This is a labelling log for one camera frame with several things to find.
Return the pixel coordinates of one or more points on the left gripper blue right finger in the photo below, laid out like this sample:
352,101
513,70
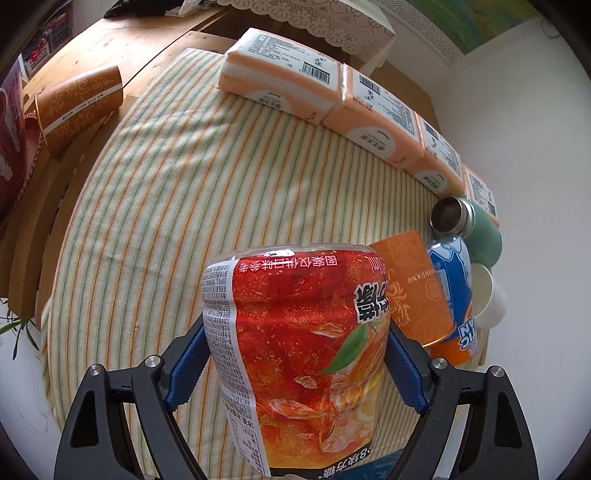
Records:
496,443

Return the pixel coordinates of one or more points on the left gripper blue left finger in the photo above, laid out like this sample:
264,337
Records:
96,442

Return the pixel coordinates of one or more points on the white paper cup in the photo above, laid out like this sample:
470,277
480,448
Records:
489,299

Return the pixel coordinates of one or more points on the brown gold paper cup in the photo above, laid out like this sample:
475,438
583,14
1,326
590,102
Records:
417,303

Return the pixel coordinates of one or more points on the blue orange label plastic cup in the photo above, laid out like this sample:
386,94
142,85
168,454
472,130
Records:
451,259

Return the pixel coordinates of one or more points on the brown paper cup on bench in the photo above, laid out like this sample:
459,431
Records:
67,109

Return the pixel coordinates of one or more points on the green thermos bottle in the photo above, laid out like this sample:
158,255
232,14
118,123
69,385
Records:
460,217

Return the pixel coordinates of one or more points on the orange tissue pack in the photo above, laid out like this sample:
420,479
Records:
439,166
283,74
478,191
375,119

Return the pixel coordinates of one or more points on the striped yellow tablecloth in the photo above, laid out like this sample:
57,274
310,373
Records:
194,175

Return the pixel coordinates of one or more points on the spider plant in white-red pot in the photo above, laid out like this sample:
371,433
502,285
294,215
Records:
20,141

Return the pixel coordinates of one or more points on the wooden slatted bench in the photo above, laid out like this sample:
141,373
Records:
32,234

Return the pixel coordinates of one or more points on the green landscape roller blind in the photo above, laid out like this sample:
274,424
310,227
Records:
454,28

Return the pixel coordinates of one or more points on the lace-covered side table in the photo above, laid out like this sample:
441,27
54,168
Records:
360,28

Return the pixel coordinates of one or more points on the black bag on floor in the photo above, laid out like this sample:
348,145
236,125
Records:
141,8

